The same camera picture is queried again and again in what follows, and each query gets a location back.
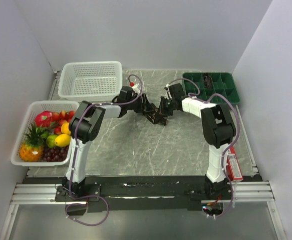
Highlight white fruit basket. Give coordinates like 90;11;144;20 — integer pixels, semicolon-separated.
11;100;79;167

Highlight red strawberries cluster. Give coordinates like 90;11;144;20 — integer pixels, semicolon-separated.
52;110;75;135

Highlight red rectangular box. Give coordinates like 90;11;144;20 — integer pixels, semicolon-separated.
226;146;243;182

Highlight purple grapes bunch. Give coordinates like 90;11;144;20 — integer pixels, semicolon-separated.
42;146;69;162

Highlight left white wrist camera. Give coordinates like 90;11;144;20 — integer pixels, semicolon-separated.
129;82;141;94

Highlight white perforated empty basket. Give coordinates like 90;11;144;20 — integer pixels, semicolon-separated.
58;61;123;102

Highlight orange fruit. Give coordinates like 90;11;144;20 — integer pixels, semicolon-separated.
61;122;71;135

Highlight dark floral patterned tie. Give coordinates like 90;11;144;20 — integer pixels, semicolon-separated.
143;104;168;126

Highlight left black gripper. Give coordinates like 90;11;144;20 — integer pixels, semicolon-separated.
127;94;155;114

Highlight aluminium rail frame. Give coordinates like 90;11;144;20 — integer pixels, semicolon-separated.
10;184;59;205

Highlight green compartment organizer tray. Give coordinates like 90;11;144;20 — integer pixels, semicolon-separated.
182;72;240;106

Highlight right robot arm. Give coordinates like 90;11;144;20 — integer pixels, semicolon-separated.
157;83;237;200

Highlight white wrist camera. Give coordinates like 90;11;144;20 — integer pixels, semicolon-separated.
164;84;172;100
129;82;141;94

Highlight pineapple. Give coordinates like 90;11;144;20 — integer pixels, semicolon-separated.
19;122;49;163

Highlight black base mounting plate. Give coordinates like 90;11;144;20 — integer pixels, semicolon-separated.
55;175;231;213

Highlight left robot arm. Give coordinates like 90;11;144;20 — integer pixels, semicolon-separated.
62;86;155;201

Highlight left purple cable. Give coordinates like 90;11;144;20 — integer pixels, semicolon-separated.
64;73;144;227

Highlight green lime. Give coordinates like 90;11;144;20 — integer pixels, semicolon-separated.
46;134;58;149

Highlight pink dragon fruit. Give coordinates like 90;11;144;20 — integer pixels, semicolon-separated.
35;111;53;128

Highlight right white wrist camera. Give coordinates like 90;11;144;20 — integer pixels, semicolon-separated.
164;84;172;100

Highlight rolled brown tie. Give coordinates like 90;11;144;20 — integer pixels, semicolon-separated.
202;72;213;89

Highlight yellow lemon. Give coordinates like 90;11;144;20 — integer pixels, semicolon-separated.
55;133;71;148

